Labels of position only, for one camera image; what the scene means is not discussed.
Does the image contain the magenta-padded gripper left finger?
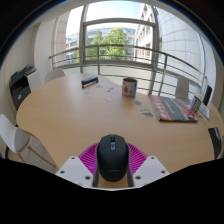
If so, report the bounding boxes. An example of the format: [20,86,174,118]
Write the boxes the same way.
[54,142,100,188]

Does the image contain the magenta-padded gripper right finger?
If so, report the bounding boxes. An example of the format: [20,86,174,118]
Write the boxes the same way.
[126,143,170,189]

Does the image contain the black computer mouse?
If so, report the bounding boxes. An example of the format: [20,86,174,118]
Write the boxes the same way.
[95,133,130,183]

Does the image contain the black mouse pad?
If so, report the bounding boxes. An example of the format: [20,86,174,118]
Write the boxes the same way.
[208,126,223,160]

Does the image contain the red magazine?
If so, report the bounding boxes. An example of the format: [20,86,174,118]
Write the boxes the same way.
[148,94,199,123]

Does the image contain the white chair wooden legs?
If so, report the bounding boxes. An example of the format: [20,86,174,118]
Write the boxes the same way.
[0,113,58,168]

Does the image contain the light blue picture book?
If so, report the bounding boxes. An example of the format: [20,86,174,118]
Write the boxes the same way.
[198,103,212,120]

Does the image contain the printed cup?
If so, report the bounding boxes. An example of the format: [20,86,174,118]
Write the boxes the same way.
[121,77,139,99]

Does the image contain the black cylinder speaker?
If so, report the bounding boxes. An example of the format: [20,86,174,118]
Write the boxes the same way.
[202,84,213,107]

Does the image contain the black printer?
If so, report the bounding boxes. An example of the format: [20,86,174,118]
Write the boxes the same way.
[9,64,38,111]

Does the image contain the metal railing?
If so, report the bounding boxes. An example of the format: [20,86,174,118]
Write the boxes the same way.
[49,43,208,98]

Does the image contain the green tree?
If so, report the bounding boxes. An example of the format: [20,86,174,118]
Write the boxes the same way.
[74,27,132,62]

